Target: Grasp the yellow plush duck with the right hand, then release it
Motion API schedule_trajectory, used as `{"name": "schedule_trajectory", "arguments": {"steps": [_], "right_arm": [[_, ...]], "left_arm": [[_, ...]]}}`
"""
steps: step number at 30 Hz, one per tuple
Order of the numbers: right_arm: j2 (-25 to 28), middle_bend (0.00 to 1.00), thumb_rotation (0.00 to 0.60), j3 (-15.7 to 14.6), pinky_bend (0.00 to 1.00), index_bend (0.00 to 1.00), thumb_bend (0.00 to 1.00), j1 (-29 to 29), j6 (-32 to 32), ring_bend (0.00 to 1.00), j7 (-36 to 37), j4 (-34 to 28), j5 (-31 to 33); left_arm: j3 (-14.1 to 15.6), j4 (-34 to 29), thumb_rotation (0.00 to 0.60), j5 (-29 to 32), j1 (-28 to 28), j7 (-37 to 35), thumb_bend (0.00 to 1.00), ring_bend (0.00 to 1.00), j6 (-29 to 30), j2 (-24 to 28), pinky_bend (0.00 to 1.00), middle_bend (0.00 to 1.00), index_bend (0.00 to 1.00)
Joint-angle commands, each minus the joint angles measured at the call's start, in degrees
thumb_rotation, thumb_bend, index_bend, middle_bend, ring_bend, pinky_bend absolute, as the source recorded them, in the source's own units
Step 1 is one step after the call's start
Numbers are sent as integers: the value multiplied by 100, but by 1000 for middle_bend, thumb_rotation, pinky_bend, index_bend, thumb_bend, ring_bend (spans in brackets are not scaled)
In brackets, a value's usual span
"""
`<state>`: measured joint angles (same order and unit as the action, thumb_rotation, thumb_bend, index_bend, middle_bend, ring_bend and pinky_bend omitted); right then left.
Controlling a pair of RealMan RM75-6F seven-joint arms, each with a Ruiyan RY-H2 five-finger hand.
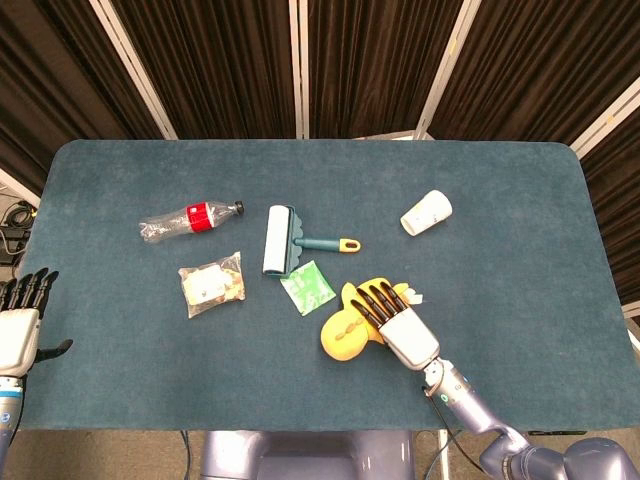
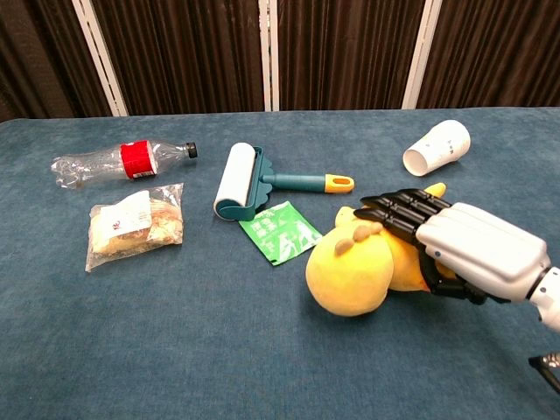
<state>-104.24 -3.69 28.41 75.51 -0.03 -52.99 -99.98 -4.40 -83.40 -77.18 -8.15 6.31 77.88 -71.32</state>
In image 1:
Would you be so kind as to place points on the white paper cup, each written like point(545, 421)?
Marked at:
point(425, 212)

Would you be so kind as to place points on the clear red-label plastic bottle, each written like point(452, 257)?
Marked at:
point(197, 217)

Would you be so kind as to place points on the green wet wipe packet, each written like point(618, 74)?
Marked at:
point(307, 290)

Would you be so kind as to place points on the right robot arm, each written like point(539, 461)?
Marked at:
point(475, 410)

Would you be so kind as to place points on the bagged bread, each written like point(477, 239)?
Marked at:
point(212, 287)

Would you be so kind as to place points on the teal lint roller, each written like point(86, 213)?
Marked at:
point(276, 240)

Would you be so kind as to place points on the grey robot torso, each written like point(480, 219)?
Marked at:
point(310, 455)

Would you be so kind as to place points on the yellow plush toy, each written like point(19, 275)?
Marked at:
point(345, 342)

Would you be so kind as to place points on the blue table cloth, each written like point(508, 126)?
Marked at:
point(200, 380)

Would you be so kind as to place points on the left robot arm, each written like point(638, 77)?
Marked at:
point(7, 410)

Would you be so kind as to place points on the dark brown pleated curtain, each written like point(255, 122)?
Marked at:
point(55, 75)
point(540, 65)
point(375, 65)
point(617, 200)
point(215, 65)

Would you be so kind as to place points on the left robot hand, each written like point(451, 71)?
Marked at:
point(17, 340)

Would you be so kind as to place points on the white partition post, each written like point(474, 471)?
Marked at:
point(445, 70)
point(299, 70)
point(17, 185)
point(132, 70)
point(607, 115)

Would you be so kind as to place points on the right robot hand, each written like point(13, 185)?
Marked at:
point(410, 335)

